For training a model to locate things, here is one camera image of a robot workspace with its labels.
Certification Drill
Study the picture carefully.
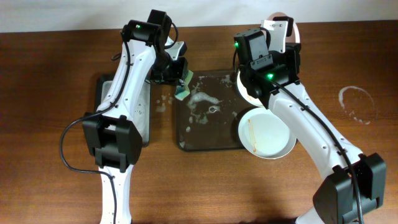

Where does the yellow green sponge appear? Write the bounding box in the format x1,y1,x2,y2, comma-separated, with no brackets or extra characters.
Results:
175,70,193,101

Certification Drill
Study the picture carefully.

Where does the pink plastic plate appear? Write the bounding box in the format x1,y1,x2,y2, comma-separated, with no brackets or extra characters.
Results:
267,12,301,44

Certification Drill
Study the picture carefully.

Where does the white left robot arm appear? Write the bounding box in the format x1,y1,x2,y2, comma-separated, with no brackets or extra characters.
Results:
82,9,193,223

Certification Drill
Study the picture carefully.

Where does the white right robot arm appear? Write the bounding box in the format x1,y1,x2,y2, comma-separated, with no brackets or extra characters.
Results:
233,16,386,223

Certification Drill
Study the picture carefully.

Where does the black soapy water tray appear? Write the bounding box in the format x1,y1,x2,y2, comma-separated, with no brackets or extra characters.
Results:
94,74,151,147

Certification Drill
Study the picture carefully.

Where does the dark brown serving tray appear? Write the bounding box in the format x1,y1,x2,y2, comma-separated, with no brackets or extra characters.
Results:
175,70,255,152

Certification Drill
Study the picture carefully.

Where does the cream plastic plate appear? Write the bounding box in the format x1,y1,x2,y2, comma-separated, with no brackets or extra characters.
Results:
236,71,264,108

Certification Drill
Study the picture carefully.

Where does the pale green plastic plate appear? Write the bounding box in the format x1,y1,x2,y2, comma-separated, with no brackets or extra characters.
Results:
238,108,297,159

